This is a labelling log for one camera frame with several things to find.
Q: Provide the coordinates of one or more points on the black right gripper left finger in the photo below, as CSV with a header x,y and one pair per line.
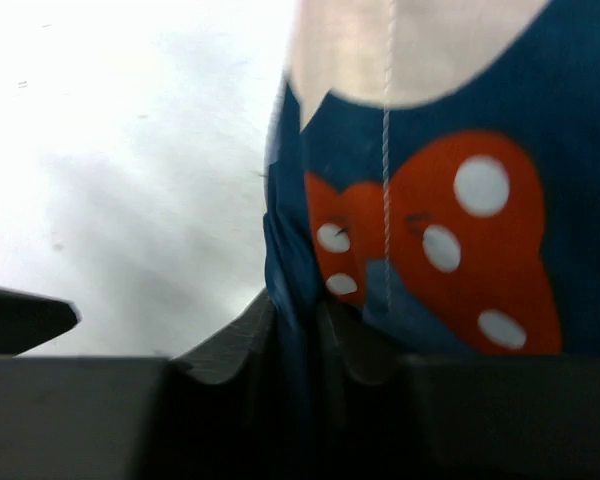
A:
x,y
207,414

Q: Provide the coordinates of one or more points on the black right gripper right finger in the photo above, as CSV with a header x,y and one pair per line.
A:
x,y
391,415

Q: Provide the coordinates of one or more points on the blue lettered pillowcase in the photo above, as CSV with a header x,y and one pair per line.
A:
x,y
478,239

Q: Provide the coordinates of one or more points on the white pillow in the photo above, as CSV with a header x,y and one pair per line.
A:
x,y
449,59

